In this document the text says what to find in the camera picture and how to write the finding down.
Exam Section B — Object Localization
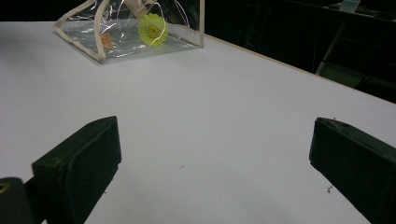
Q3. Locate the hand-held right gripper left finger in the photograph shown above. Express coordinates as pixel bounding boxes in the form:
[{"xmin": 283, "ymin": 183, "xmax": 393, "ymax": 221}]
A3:
[{"xmin": 31, "ymin": 116, "xmax": 122, "ymax": 224}]

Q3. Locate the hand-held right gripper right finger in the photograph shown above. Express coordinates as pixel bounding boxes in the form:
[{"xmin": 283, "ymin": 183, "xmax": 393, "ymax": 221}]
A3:
[{"xmin": 308, "ymin": 117, "xmax": 396, "ymax": 224}]

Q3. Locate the transparent bag with beige trim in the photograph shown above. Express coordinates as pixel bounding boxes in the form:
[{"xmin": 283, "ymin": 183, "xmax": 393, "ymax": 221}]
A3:
[{"xmin": 53, "ymin": 0, "xmax": 205, "ymax": 65}]

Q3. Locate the yellow shuttlecock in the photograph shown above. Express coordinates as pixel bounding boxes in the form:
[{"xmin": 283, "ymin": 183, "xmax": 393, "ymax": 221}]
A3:
[{"xmin": 137, "ymin": 12, "xmax": 170, "ymax": 48}]

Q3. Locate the white-legged desk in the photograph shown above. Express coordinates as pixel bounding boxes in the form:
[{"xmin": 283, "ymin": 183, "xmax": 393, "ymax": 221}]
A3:
[{"xmin": 315, "ymin": 0, "xmax": 367, "ymax": 89}]

